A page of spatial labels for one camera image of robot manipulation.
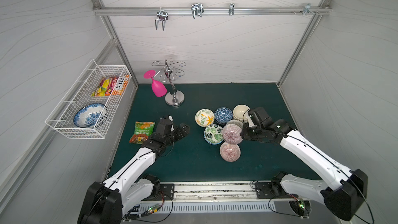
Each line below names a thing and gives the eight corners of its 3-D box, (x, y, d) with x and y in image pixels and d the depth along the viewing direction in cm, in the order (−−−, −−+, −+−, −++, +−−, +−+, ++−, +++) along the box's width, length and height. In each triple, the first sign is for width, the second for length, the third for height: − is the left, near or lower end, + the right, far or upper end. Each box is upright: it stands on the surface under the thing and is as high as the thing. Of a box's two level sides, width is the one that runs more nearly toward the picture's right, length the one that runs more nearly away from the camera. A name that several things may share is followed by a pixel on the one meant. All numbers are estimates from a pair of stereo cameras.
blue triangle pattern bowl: (217, 126, 98) (218, 121, 94) (212, 114, 104) (212, 109, 100) (233, 121, 100) (234, 117, 96) (227, 109, 106) (228, 105, 102)
